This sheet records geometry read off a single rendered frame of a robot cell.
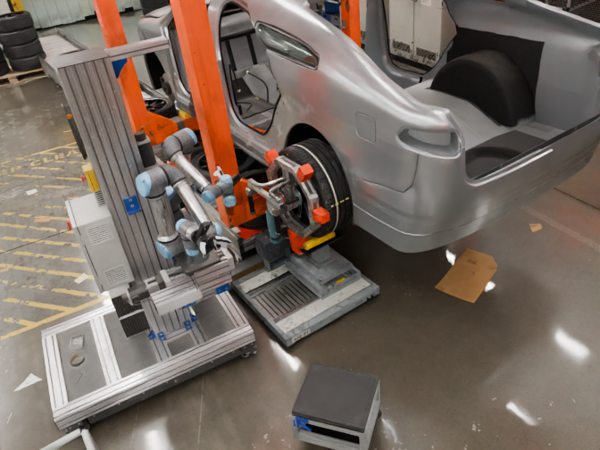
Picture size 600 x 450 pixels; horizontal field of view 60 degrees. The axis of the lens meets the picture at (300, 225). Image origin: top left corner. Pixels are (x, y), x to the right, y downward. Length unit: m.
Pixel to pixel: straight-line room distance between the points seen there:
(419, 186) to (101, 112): 1.68
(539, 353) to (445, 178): 1.43
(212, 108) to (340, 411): 2.02
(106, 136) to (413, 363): 2.28
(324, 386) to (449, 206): 1.19
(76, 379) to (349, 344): 1.76
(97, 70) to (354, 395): 2.10
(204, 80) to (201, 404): 2.03
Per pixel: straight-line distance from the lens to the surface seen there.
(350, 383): 2.97
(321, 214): 3.25
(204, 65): 3.44
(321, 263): 3.90
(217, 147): 3.61
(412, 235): 3.02
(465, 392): 3.41
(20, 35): 11.24
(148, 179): 2.79
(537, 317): 3.93
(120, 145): 2.92
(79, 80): 2.82
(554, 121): 4.34
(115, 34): 5.25
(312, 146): 3.43
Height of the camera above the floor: 2.66
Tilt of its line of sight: 34 degrees down
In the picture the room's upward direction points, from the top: 7 degrees counter-clockwise
